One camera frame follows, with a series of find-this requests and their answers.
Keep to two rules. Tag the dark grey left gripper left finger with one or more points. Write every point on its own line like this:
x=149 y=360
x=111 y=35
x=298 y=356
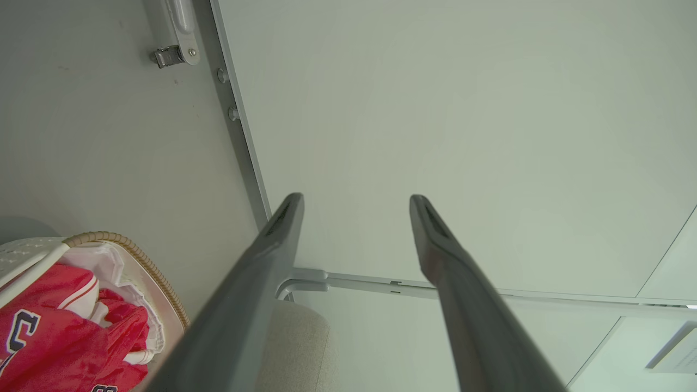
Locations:
x=239 y=305

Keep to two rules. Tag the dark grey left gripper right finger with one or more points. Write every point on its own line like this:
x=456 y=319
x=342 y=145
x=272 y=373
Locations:
x=474 y=316

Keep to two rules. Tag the red shirt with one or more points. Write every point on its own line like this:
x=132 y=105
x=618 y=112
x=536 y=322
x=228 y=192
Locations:
x=54 y=340

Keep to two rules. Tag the grey fabric sofa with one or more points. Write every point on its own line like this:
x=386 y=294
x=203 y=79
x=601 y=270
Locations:
x=299 y=348

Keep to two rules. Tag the white laundry basket brown rim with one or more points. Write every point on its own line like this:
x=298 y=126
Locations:
x=137 y=251

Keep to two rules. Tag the grey metal leg with caster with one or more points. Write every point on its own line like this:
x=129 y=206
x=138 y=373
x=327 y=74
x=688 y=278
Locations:
x=182 y=32

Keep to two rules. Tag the grey metal partition frame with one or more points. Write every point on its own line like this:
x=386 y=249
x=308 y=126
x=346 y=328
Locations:
x=239 y=136

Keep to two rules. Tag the round grey frame bolt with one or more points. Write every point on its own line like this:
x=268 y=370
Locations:
x=222 y=75
x=233 y=113

